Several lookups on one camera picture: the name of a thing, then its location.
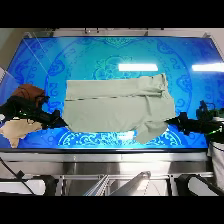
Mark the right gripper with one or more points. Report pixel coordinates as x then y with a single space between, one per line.
181 122

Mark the pale green shirt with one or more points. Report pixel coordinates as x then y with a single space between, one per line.
116 106

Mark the silver frame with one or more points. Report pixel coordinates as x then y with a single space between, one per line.
100 166

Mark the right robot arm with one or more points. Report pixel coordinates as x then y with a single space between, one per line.
206 126

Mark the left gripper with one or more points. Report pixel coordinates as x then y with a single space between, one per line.
53 118

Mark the brown garment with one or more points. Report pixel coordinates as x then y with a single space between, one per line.
29 91

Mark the white garment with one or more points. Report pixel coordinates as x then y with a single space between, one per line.
218 163

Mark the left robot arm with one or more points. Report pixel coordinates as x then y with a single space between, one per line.
20 108

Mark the tan garment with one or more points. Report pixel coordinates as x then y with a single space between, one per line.
16 130

